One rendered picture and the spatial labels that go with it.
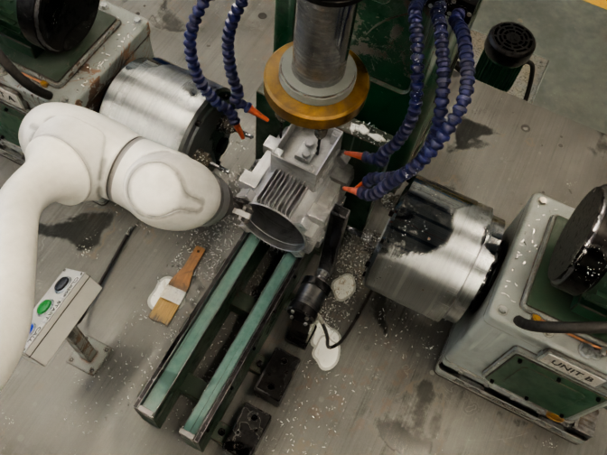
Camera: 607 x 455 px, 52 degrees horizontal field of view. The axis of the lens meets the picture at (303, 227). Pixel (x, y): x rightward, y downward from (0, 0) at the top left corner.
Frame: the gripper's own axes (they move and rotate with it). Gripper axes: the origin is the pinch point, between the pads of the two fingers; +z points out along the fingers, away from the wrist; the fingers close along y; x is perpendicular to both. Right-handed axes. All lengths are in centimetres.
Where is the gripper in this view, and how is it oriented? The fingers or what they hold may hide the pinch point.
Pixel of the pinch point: (238, 205)
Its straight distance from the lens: 118.7
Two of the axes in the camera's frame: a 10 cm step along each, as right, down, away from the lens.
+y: -8.9, -4.3, 1.5
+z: 1.6, 0.2, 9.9
